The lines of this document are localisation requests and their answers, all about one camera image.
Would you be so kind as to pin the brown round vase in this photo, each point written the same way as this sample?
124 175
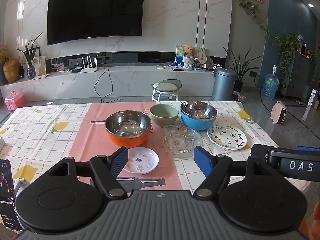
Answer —
11 71

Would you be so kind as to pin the small white sticker plate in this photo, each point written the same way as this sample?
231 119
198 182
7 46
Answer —
142 160

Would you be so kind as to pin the white fruit-print plate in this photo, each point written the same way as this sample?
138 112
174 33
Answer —
225 137

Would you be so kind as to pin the teddy bear bouquet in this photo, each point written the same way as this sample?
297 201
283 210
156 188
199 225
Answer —
189 50

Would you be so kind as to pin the white phone stand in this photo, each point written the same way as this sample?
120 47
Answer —
21 186

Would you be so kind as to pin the green plant in blue vase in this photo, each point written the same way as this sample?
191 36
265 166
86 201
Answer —
31 72

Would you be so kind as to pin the grey sideboard cabinet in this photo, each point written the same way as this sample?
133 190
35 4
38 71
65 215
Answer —
300 80

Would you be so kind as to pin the black smartphone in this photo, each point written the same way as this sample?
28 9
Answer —
7 192

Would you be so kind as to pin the green trailing vine plant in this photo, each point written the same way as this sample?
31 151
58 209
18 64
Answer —
287 52

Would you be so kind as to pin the clear glass plate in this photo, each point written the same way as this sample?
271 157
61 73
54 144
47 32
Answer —
175 142

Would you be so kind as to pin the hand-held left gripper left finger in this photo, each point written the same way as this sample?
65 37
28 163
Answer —
120 162

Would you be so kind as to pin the pink fan heater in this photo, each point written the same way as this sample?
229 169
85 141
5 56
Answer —
277 112

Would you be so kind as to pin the person's right forearm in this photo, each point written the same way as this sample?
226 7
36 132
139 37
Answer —
317 215

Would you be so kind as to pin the checked lemon-print tablecloth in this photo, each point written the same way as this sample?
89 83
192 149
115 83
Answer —
50 135

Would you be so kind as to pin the long-leaf potted plant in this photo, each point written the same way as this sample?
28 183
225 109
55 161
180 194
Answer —
237 85

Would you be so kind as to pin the black wall socket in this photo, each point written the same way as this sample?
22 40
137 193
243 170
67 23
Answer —
253 73

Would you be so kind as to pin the grey metal trash can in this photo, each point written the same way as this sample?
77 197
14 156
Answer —
222 85

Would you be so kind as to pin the white photo frame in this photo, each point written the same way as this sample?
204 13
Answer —
40 66

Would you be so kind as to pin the white wifi router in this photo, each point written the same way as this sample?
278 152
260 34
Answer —
88 69

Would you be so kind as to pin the assorted small bottles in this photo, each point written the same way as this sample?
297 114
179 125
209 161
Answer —
306 50

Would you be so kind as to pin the pink printed table mat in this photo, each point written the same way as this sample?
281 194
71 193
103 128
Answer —
85 130

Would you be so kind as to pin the round paper fan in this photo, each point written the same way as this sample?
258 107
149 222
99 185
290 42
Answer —
200 57

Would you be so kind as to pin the green ceramic bowl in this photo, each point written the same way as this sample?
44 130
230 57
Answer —
162 120

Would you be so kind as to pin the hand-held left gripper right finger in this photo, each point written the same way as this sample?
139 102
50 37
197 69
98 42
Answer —
203 162

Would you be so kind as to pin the silver laptop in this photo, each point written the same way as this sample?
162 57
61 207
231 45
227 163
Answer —
178 68

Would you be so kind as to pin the small pink card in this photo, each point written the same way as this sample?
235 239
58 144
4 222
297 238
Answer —
59 67

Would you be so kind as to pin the white long carton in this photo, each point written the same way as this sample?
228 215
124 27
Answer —
309 105

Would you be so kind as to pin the patterned pink bag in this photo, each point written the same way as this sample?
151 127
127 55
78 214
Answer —
239 96

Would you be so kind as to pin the dried flower vase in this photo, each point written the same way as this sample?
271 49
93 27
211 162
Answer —
3 57

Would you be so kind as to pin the white marble TV cabinet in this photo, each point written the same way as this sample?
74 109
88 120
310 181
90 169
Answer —
125 82

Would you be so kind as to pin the blue tissue box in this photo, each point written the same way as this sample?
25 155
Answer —
200 69

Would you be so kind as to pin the small grey swivel stool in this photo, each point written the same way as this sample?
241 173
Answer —
165 87

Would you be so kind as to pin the blue water dispenser bottle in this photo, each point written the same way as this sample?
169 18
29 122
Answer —
270 85

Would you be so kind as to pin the decorative display plate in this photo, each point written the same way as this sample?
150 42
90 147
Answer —
210 62

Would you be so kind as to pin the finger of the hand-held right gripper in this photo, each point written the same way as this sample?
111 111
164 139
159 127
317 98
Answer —
307 148
258 152

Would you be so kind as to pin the black wall television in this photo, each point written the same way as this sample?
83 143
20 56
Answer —
95 12

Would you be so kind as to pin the blue steel bowl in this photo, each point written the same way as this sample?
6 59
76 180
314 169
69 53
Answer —
197 123

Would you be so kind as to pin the pink storage box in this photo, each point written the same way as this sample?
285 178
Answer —
15 101

